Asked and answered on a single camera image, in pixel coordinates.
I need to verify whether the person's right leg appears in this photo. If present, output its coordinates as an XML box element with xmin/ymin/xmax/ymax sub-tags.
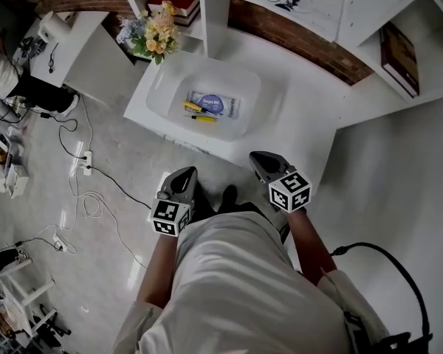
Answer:
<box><xmin>216</xmin><ymin>184</ymin><xmax>270</xmax><ymax>217</ymax></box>

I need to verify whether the black folding stand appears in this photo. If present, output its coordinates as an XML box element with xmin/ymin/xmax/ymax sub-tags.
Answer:
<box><xmin>32</xmin><ymin>304</ymin><xmax>73</xmax><ymax>346</ymax></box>

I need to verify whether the brown hardcover book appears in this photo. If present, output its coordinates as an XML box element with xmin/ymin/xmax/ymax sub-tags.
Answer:
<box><xmin>379</xmin><ymin>21</ymin><xmax>421</xmax><ymax>99</ymax></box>

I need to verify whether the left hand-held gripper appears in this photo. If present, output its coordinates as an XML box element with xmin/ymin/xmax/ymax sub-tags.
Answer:
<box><xmin>149</xmin><ymin>166</ymin><xmax>199</xmax><ymax>238</ymax></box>

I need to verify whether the white desk with drawers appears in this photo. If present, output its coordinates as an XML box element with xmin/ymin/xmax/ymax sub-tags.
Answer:
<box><xmin>123</xmin><ymin>24</ymin><xmax>377</xmax><ymax>195</ymax></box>

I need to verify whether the black earphone cable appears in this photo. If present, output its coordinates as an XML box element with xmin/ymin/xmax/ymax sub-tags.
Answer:
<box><xmin>47</xmin><ymin>42</ymin><xmax>59</xmax><ymax>74</ymax></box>

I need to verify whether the yellow and blue flower bouquet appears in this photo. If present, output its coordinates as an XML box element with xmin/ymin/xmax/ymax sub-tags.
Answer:
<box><xmin>116</xmin><ymin>0</ymin><xmax>181</xmax><ymax>66</ymax></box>

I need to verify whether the person's right forearm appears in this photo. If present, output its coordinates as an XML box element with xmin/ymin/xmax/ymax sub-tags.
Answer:
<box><xmin>287</xmin><ymin>208</ymin><xmax>337</xmax><ymax>287</ymax></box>

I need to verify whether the white shelf hutch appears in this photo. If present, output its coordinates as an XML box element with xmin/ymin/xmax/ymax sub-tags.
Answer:
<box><xmin>112</xmin><ymin>0</ymin><xmax>443</xmax><ymax>106</ymax></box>

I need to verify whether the white side table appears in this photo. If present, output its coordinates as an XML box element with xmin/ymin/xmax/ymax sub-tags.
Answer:
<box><xmin>18</xmin><ymin>11</ymin><xmax>111</xmax><ymax>88</ymax></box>

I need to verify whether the person's leg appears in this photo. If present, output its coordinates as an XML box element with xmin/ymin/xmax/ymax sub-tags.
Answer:
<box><xmin>216</xmin><ymin>184</ymin><xmax>270</xmax><ymax>217</ymax></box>
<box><xmin>190</xmin><ymin>182</ymin><xmax>217</xmax><ymax>223</ymax></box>

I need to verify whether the person's white shirt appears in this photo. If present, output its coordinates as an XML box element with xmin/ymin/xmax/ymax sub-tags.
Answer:
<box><xmin>112</xmin><ymin>211</ymin><xmax>391</xmax><ymax>354</ymax></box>

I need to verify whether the yellow screwdriver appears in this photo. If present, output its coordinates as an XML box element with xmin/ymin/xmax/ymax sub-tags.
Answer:
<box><xmin>183</xmin><ymin>114</ymin><xmax>218</xmax><ymax>124</ymax></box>
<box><xmin>182</xmin><ymin>100</ymin><xmax>217</xmax><ymax>117</ymax></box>

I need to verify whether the person's left forearm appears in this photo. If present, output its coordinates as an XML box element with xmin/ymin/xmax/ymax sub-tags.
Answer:
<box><xmin>137</xmin><ymin>232</ymin><xmax>180</xmax><ymax>308</ymax></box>

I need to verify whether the white frame rack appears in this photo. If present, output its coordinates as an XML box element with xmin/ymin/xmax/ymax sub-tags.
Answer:
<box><xmin>0</xmin><ymin>258</ymin><xmax>56</xmax><ymax>339</ymax></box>

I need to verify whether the purple label wipes packet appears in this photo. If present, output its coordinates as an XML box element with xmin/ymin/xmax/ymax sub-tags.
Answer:
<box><xmin>186</xmin><ymin>90</ymin><xmax>243</xmax><ymax>120</ymax></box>

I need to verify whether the black body-worn device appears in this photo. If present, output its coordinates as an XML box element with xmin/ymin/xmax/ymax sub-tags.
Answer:
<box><xmin>345</xmin><ymin>310</ymin><xmax>435</xmax><ymax>354</ymax></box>

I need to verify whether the person's left leg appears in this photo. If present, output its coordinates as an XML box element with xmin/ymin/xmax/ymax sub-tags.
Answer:
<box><xmin>190</xmin><ymin>182</ymin><xmax>217</xmax><ymax>223</ymax></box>

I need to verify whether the clear plastic storage bin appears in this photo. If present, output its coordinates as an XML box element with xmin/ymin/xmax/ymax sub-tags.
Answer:
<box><xmin>145</xmin><ymin>49</ymin><xmax>262</xmax><ymax>142</ymax></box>

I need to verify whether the white power strip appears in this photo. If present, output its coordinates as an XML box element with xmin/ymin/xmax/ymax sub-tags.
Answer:
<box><xmin>81</xmin><ymin>150</ymin><xmax>94</xmax><ymax>177</ymax></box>
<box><xmin>53</xmin><ymin>232</ymin><xmax>69</xmax><ymax>253</ymax></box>

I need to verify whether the black floor cable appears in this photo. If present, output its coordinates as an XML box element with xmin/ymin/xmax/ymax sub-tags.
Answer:
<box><xmin>88</xmin><ymin>164</ymin><xmax>153</xmax><ymax>210</ymax></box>

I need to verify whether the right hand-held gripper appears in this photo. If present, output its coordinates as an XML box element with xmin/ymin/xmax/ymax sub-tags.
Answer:
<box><xmin>249</xmin><ymin>150</ymin><xmax>314</xmax><ymax>214</ymax></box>

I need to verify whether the thick black cable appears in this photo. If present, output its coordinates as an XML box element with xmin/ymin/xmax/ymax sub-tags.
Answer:
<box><xmin>330</xmin><ymin>242</ymin><xmax>431</xmax><ymax>337</ymax></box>

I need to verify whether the white sheet with black drawing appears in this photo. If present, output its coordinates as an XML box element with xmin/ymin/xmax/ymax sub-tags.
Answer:
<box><xmin>260</xmin><ymin>0</ymin><xmax>346</xmax><ymax>44</ymax></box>

